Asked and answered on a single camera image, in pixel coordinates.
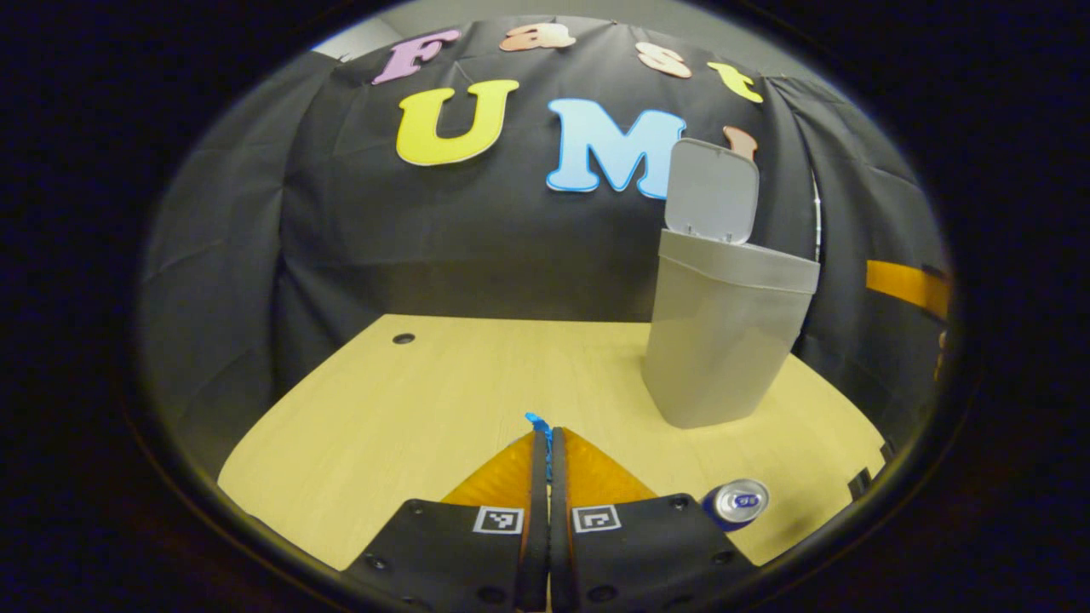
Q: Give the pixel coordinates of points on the grey desktop garbage bin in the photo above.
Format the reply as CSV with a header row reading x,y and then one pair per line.
x,y
715,358

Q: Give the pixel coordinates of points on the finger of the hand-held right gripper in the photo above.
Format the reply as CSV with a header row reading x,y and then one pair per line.
x,y
903,285

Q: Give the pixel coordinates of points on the blue pop can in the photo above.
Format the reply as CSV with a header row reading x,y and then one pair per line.
x,y
739,502

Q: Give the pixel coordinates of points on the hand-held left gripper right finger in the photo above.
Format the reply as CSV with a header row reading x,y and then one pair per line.
x,y
560,545

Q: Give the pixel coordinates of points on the black backdrop cloth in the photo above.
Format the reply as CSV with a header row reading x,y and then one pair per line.
x,y
468,238

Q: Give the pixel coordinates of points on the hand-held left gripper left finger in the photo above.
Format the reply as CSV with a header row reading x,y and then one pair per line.
x,y
535,528

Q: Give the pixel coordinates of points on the blue paper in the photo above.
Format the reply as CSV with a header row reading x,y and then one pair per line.
x,y
536,420

